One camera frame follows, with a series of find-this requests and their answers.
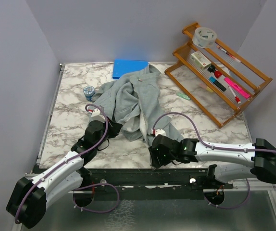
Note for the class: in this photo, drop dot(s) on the white green small box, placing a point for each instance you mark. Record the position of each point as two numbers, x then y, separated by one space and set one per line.
200 60

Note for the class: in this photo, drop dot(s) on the mint green eraser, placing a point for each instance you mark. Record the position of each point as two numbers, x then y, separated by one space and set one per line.
183 96

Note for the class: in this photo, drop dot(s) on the wooden two-tier rack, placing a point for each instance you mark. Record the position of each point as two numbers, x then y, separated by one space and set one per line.
218 80

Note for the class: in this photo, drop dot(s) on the blue paper sheet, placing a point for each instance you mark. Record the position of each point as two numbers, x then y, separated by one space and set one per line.
124 66

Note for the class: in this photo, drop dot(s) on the aluminium frame rail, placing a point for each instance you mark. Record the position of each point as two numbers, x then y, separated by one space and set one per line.
215 198

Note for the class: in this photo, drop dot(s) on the grey zip-up jacket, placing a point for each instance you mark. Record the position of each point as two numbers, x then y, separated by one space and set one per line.
133 101

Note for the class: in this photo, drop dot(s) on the pink highlighter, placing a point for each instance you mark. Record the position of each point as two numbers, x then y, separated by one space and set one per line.
237 88

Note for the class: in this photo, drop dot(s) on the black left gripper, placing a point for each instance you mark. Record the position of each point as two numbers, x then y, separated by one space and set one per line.
114 127

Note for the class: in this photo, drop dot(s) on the red pen on top shelf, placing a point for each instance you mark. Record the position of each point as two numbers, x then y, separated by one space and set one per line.
227 53

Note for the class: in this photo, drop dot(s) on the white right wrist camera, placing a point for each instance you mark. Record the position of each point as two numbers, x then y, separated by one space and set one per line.
156 132

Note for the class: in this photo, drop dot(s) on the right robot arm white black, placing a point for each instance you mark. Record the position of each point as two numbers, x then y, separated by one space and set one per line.
252 160

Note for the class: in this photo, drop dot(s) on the clear tape roll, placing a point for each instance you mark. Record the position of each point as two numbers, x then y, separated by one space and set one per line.
204 37

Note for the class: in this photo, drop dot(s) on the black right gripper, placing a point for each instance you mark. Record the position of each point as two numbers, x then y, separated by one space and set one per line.
154 153

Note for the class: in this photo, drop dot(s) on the red white marker pen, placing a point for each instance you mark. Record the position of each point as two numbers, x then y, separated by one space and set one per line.
234 95

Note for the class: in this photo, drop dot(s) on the blue black highlighter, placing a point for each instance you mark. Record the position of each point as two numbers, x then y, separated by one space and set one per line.
217 83

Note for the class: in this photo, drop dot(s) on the blue patterned round container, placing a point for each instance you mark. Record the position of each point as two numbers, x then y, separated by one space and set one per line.
88 92

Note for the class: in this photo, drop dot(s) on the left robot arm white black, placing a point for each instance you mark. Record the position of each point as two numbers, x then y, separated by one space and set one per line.
32 197

